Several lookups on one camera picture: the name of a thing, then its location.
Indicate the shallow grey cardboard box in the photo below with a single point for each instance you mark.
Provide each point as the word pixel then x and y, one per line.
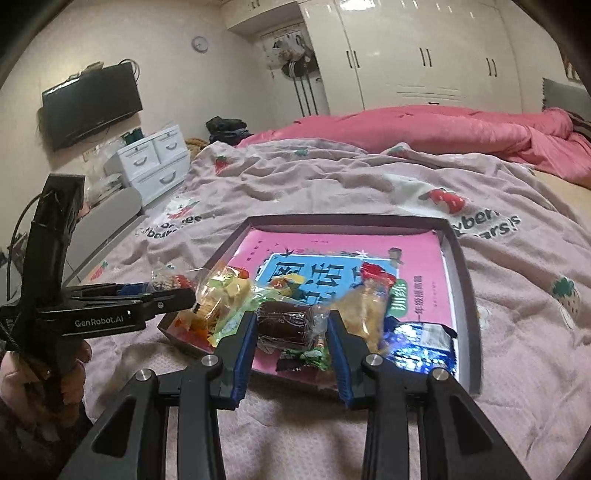
pixel 468 323

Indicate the grey headboard cushion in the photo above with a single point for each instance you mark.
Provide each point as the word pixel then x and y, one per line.
pixel 561 94

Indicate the white wardrobe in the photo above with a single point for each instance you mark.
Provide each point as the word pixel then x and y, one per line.
pixel 415 50

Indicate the beige bed sheet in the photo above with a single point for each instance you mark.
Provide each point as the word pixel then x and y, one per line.
pixel 563 189

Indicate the coat stand with bags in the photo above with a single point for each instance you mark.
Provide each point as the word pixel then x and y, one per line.
pixel 295 55

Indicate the black wall television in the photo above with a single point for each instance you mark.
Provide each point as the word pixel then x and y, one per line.
pixel 92 104

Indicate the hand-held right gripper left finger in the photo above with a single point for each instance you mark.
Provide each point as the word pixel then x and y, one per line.
pixel 240 360

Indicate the brown cake packet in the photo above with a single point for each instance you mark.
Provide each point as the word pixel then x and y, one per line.
pixel 284 325

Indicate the wall poster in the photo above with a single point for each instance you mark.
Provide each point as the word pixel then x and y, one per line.
pixel 571 64

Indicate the red candy packet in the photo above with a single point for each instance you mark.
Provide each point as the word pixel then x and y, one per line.
pixel 376 274

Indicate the dark clothes pile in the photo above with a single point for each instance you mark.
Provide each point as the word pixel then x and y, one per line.
pixel 226 129

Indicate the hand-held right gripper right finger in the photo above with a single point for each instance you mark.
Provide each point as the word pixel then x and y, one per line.
pixel 344 364

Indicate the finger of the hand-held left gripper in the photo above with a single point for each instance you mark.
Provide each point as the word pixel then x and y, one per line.
pixel 131 290
pixel 171 304

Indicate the blue cookie packet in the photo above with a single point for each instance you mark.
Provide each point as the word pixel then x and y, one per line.
pixel 420 346

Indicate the clear cookie packet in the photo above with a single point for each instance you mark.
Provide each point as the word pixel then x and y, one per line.
pixel 364 314

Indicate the white drawer cabinet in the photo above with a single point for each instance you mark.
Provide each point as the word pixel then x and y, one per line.
pixel 154 159

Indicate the clear candy packet green label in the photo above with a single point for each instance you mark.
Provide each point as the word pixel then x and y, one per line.
pixel 173 279

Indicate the dark striped pillow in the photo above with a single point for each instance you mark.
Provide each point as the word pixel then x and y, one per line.
pixel 581 124

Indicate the brown knitted cloth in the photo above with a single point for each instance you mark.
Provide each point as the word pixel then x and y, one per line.
pixel 196 146

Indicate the orange cracker packet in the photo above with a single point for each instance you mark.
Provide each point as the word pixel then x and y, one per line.
pixel 219 290

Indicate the person's left hand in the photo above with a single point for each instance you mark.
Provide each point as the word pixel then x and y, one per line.
pixel 74 387

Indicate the shelf of small ornaments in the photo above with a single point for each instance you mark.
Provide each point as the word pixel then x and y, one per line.
pixel 99 175

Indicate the pink printed blanket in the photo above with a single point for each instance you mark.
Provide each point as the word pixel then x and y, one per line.
pixel 508 300

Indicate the pink quilt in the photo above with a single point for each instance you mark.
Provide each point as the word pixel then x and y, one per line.
pixel 415 131

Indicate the pink children's book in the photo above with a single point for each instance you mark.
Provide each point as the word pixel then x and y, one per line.
pixel 415 258

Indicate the grey chair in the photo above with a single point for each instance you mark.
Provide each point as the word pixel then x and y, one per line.
pixel 108 217

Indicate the black green pea packet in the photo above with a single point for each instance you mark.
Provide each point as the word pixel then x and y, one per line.
pixel 302 359

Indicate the round wall clock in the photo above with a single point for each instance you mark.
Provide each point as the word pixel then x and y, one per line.
pixel 200 44

